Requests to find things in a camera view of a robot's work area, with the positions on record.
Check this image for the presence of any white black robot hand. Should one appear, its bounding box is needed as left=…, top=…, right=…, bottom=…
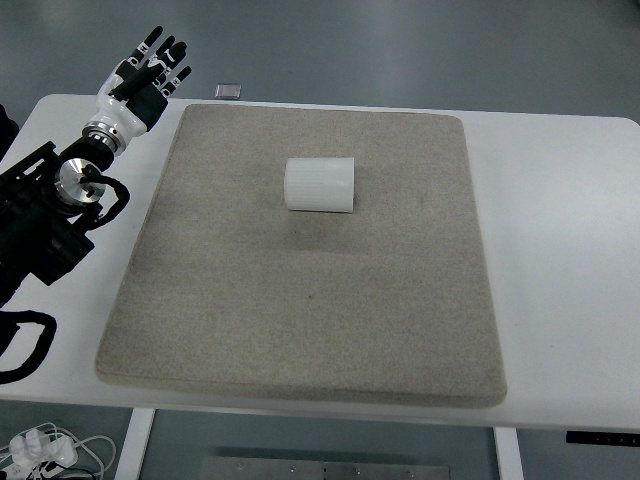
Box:
left=87, top=25, right=194, bottom=139

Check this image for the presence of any white cylindrical cup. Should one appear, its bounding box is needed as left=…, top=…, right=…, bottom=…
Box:
left=283, top=156, right=357, bottom=214

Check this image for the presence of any beige fabric mat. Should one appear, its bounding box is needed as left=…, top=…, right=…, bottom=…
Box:
left=93, top=103, right=509, bottom=412

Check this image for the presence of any white table leg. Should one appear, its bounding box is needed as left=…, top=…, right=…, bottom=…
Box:
left=492, top=427, right=525, bottom=480
left=115, top=407, right=157, bottom=480

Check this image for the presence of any white power strip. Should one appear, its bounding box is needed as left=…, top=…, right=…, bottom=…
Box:
left=8, top=429, right=79, bottom=467

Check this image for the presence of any grey metal plate with screws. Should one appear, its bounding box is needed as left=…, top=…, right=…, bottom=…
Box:
left=199, top=455, right=450, bottom=480

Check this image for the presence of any black table control panel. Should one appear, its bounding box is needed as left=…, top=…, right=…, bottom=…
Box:
left=566, top=430, right=640, bottom=445

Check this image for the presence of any white cable bundle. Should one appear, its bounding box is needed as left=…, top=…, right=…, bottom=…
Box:
left=0, top=421, right=119, bottom=480

